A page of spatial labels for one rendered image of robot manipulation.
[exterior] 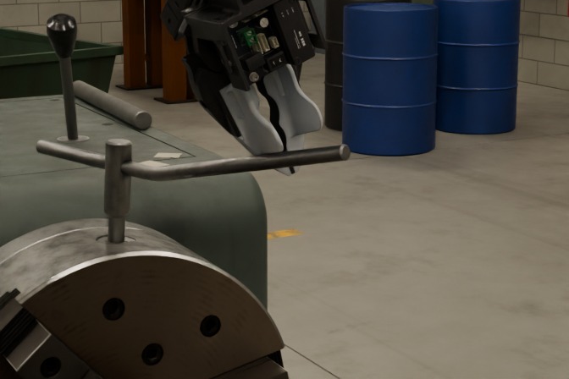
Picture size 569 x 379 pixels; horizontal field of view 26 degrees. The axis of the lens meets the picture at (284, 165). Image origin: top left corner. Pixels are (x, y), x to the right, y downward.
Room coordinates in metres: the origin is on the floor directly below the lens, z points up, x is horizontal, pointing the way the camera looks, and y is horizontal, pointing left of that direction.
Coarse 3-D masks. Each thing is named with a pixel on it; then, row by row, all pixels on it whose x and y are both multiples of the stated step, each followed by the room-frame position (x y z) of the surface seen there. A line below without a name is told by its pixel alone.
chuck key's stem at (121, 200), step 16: (112, 144) 1.00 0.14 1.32; (128, 144) 1.00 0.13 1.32; (112, 160) 1.00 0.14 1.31; (128, 160) 1.00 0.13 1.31; (112, 176) 1.00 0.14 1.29; (128, 176) 1.00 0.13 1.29; (112, 192) 1.00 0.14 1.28; (128, 192) 1.00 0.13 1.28; (112, 208) 1.00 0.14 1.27; (128, 208) 1.01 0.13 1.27; (112, 224) 1.00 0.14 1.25; (112, 240) 1.00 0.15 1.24
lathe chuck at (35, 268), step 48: (48, 240) 1.02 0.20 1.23; (96, 240) 1.01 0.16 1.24; (144, 240) 1.02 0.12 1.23; (0, 288) 0.96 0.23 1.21; (48, 288) 0.94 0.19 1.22; (96, 288) 0.95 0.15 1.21; (144, 288) 0.97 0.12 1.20; (192, 288) 0.99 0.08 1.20; (240, 288) 1.01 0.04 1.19; (96, 336) 0.95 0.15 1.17; (144, 336) 0.97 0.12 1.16; (192, 336) 0.99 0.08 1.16; (240, 336) 1.01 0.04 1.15
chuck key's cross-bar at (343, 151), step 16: (48, 144) 1.06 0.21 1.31; (80, 160) 1.03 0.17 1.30; (96, 160) 1.02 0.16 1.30; (224, 160) 0.93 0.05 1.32; (240, 160) 0.92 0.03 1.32; (256, 160) 0.91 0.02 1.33; (272, 160) 0.90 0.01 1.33; (288, 160) 0.89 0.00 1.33; (304, 160) 0.88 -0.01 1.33; (320, 160) 0.87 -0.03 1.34; (336, 160) 0.86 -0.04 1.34; (144, 176) 0.98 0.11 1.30; (160, 176) 0.97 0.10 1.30; (176, 176) 0.96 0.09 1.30; (192, 176) 0.95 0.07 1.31
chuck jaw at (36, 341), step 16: (16, 304) 0.94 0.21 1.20; (0, 320) 0.93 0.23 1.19; (16, 320) 0.92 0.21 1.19; (32, 320) 0.93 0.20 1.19; (0, 336) 0.92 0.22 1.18; (16, 336) 0.92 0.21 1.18; (32, 336) 0.91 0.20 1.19; (48, 336) 0.89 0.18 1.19; (0, 352) 0.92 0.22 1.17; (16, 352) 0.90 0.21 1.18; (32, 352) 0.89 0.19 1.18; (48, 352) 0.89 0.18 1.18; (64, 352) 0.90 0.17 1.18; (16, 368) 0.88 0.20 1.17; (32, 368) 0.89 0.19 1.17; (48, 368) 0.90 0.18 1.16; (64, 368) 0.90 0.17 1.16; (80, 368) 0.91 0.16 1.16
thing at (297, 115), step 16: (288, 64) 0.91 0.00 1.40; (272, 80) 0.92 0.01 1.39; (288, 80) 0.91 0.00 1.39; (272, 96) 0.92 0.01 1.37; (288, 96) 0.92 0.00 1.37; (304, 96) 0.90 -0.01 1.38; (272, 112) 0.93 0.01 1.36; (288, 112) 0.93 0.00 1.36; (304, 112) 0.91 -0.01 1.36; (288, 128) 0.93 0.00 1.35; (304, 128) 0.92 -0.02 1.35; (320, 128) 0.90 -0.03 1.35; (288, 144) 0.93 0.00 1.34; (304, 144) 0.94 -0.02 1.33
